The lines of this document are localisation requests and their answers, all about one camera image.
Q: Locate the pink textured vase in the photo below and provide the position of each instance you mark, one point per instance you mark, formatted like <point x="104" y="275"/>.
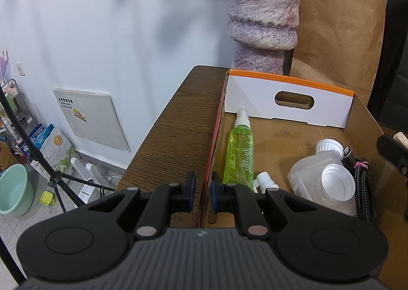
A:
<point x="261" y="15"/>

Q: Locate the beige charger plug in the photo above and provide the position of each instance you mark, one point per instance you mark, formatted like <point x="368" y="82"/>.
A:
<point x="402" y="140"/>

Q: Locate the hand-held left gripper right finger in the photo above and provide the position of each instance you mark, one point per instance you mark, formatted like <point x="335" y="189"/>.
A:
<point x="215" y="196"/>

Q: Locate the white green printed bag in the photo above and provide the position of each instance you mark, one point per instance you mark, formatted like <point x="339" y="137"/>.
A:
<point x="57" y="146"/>

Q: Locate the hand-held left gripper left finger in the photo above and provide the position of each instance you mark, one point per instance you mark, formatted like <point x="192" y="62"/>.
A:
<point x="191" y="192"/>

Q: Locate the white wall panel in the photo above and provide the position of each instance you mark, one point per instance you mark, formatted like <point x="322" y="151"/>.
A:
<point x="95" y="121"/>

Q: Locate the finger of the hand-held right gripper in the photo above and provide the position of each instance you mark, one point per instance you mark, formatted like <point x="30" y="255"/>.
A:
<point x="393" y="154"/>

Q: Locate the blue printed bag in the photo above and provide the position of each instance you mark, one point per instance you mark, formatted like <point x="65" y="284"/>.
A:
<point x="38" y="135"/>

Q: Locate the small yellow cup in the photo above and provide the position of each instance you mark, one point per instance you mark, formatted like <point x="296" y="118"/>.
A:
<point x="47" y="197"/>

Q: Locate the white ribbed bottle cap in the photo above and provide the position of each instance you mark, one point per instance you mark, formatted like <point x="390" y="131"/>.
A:
<point x="338" y="184"/>

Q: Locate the purple flower wall sticker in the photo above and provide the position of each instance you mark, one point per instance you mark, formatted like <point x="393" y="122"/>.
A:
<point x="4" y="65"/>

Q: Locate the green spray bottle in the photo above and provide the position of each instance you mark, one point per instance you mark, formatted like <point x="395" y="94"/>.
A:
<point x="240" y="156"/>

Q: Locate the white floor appliance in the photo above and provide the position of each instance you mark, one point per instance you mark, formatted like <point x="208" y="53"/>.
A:
<point x="89" y="178"/>

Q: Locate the white pouch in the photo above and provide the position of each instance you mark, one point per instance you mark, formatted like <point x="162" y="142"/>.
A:
<point x="306" y="175"/>

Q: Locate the brown paper bag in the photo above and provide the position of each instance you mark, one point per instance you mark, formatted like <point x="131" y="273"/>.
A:
<point x="334" y="38"/>

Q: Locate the black light stand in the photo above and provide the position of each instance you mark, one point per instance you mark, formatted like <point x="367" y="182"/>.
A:
<point x="32" y="149"/>

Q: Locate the black paper bag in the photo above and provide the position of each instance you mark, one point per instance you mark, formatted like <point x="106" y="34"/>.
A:
<point x="395" y="70"/>

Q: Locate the small white spray bottle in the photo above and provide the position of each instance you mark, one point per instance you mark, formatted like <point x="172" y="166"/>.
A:
<point x="266" y="181"/>

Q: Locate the orange cardboard box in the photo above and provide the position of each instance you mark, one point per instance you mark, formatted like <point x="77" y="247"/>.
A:
<point x="287" y="149"/>

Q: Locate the green plastic basin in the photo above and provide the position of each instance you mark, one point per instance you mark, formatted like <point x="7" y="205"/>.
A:
<point x="16" y="191"/>

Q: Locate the white wall socket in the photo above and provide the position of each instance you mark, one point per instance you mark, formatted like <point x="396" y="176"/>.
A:
<point x="21" y="69"/>

